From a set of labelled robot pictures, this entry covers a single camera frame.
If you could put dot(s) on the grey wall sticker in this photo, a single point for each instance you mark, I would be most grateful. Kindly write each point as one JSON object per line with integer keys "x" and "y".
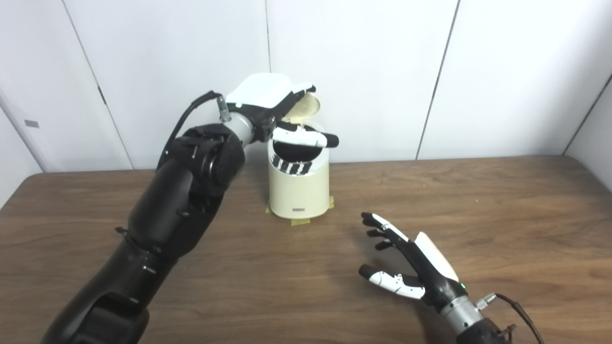
{"x": 31, "y": 123}

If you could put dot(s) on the white and black left hand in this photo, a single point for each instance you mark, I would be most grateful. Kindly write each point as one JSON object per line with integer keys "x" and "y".
{"x": 263, "y": 91}

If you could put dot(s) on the cream round bin lid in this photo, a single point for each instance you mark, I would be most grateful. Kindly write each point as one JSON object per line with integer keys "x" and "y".
{"x": 306, "y": 107}

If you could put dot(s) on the cream-colored bin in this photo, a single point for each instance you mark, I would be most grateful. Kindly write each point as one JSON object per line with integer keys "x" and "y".
{"x": 299, "y": 193}

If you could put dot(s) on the white and black right hand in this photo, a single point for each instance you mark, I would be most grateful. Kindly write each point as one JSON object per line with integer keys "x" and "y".
{"x": 430, "y": 272}

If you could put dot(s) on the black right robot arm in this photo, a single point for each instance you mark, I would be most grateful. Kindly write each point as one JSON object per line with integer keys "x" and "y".
{"x": 464, "y": 317}

